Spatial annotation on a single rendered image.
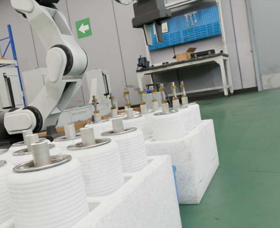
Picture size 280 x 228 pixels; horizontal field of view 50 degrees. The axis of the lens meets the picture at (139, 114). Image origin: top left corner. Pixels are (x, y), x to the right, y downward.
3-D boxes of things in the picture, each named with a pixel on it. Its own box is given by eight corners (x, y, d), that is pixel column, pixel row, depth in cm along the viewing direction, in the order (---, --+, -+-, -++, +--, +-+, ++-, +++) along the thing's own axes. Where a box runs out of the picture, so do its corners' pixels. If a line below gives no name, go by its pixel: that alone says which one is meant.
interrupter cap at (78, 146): (57, 154, 49) (56, 149, 49) (82, 143, 56) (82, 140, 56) (97, 149, 46) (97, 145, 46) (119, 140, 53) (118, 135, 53)
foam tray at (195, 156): (79, 205, 97) (69, 150, 96) (129, 169, 133) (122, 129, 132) (198, 204, 81) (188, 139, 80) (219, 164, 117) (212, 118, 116)
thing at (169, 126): (170, 179, 85) (159, 116, 84) (154, 173, 93) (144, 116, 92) (197, 170, 89) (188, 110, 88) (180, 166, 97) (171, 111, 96)
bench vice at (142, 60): (144, 69, 584) (142, 57, 582) (152, 68, 577) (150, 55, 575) (135, 69, 547) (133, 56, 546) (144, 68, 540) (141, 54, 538)
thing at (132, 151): (102, 227, 60) (87, 139, 59) (122, 207, 69) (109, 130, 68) (147, 228, 57) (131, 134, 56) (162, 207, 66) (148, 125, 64)
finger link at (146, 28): (153, 45, 91) (149, 24, 90) (147, 45, 88) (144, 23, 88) (149, 46, 92) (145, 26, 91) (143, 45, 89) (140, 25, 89)
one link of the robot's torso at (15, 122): (5, 137, 153) (0, 111, 152) (34, 130, 171) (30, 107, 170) (35, 133, 144) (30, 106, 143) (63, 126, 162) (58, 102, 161)
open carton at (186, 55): (181, 63, 593) (179, 52, 592) (199, 59, 568) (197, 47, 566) (173, 64, 570) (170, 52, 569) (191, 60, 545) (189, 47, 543)
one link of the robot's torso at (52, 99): (9, 123, 151) (47, 40, 134) (38, 118, 169) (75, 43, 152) (30, 143, 147) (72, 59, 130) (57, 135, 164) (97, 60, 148)
